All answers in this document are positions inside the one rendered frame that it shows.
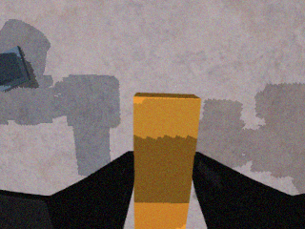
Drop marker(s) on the orange rectangular bar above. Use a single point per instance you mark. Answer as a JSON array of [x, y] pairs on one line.
[[165, 129]]

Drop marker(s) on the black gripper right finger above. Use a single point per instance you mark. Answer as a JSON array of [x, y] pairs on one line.
[[230, 200]]

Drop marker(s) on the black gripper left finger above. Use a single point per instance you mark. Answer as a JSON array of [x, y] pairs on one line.
[[100, 201]]

